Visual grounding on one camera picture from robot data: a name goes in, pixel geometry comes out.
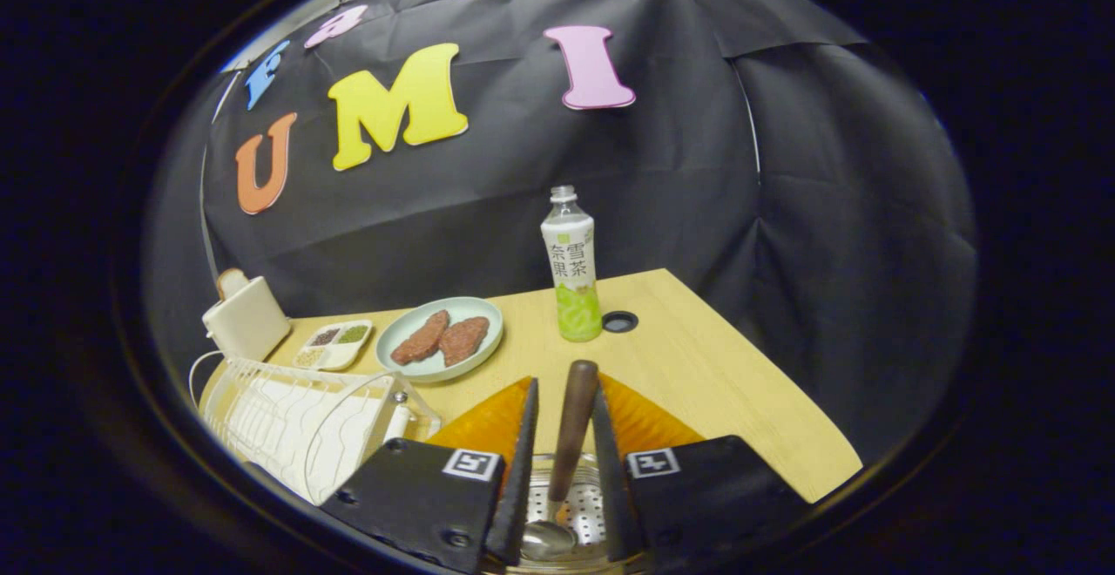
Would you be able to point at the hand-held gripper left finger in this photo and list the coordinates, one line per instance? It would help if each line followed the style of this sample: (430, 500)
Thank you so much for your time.
(418, 497)

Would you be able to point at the green and white drink bottle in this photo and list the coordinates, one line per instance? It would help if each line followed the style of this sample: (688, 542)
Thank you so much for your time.
(571, 270)

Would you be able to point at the white divided bean tray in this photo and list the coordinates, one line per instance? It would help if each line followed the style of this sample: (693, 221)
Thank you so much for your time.
(335, 353)

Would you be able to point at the white toaster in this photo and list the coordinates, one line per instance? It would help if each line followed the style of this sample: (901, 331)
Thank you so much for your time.
(248, 318)

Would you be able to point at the brown meat piece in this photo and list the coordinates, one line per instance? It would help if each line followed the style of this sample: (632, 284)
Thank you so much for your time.
(464, 340)
(421, 340)

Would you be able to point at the bread slice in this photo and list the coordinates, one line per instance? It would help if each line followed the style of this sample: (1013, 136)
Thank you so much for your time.
(231, 282)

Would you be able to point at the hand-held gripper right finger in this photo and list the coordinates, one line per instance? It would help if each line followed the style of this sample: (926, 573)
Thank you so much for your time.
(697, 497)

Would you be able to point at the pale green plate with meat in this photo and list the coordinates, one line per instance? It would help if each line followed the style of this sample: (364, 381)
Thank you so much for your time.
(435, 370)

